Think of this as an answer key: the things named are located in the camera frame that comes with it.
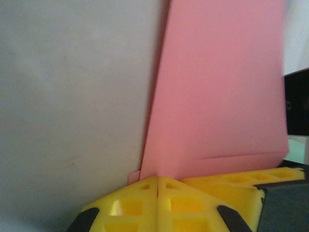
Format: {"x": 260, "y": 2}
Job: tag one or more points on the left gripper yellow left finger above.
{"x": 135, "y": 217}

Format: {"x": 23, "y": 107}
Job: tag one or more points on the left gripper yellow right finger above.
{"x": 193, "y": 212}

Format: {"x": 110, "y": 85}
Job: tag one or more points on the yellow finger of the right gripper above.
{"x": 241, "y": 180}

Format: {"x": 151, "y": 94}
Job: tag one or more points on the pink paper sheet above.
{"x": 217, "y": 96}

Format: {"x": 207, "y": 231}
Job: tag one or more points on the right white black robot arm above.
{"x": 298, "y": 104}

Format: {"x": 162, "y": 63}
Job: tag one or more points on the mint green zip pouch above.
{"x": 300, "y": 152}

